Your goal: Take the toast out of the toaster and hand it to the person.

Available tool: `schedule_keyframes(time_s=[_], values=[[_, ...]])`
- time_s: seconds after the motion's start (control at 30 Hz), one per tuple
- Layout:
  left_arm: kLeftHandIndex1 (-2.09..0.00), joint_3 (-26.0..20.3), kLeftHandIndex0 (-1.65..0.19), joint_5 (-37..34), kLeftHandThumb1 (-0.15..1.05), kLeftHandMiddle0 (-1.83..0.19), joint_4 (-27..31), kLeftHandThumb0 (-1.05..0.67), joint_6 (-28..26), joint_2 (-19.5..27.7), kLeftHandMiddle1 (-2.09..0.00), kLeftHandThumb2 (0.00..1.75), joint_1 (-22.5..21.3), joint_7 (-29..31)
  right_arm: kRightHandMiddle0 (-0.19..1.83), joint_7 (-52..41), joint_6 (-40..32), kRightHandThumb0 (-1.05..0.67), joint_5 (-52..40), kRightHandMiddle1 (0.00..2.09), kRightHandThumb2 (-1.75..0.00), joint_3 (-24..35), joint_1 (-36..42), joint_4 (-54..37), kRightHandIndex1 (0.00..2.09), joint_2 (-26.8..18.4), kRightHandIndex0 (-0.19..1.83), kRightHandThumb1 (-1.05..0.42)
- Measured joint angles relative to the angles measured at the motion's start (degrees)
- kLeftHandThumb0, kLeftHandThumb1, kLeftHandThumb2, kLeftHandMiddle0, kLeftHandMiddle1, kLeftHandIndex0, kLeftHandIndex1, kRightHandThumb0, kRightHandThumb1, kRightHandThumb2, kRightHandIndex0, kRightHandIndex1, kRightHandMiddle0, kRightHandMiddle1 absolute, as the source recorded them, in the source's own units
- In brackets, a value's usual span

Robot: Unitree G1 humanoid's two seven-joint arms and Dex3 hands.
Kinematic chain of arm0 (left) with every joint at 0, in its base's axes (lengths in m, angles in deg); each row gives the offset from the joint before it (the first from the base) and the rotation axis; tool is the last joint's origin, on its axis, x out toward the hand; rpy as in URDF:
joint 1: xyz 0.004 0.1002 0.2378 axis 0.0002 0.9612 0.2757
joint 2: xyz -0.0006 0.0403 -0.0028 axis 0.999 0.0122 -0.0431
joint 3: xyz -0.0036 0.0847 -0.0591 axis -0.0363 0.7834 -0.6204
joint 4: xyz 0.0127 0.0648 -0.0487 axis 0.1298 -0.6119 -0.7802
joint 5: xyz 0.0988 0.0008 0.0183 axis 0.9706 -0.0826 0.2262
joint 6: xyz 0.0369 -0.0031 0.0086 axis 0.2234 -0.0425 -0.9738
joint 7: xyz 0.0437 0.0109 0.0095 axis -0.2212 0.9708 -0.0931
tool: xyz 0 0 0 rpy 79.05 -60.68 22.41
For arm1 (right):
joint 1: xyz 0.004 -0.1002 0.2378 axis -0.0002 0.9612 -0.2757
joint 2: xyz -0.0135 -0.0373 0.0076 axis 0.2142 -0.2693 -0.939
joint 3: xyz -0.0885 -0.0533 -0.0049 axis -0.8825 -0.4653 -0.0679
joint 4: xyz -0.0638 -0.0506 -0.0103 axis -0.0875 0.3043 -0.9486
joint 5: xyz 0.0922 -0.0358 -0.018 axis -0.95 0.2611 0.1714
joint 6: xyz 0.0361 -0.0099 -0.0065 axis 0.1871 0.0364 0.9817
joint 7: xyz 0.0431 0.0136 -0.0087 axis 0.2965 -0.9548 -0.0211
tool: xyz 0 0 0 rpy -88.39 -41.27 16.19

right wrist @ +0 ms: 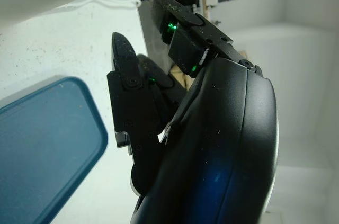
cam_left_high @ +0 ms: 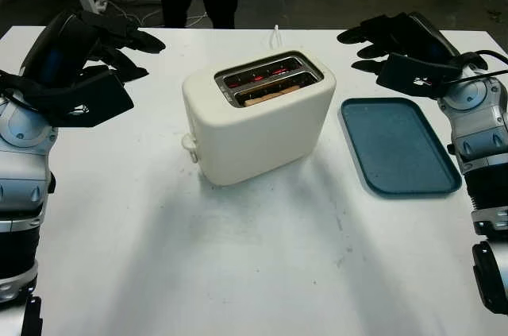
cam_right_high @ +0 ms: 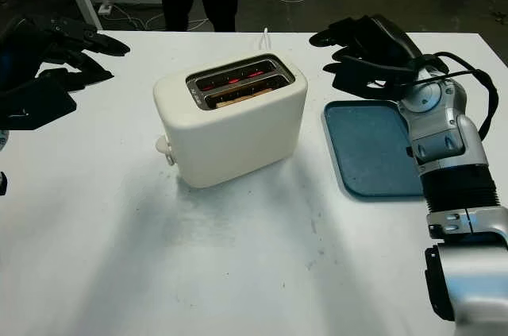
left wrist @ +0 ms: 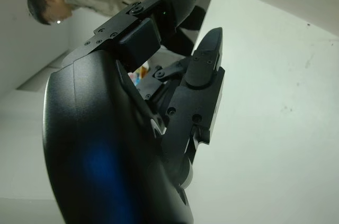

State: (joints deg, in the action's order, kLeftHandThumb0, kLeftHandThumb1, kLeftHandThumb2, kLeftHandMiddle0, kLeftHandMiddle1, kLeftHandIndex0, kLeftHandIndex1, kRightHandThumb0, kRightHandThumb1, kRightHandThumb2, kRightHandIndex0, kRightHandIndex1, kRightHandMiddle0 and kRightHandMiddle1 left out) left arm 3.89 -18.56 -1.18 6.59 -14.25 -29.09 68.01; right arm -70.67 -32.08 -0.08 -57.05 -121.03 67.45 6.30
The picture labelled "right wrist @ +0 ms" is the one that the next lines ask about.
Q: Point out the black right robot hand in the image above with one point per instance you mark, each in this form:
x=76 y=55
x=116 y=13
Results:
x=225 y=134

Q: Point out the wooden crate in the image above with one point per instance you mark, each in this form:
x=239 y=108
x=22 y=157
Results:
x=181 y=77

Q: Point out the blue plastic tray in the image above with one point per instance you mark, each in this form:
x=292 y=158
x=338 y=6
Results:
x=47 y=150

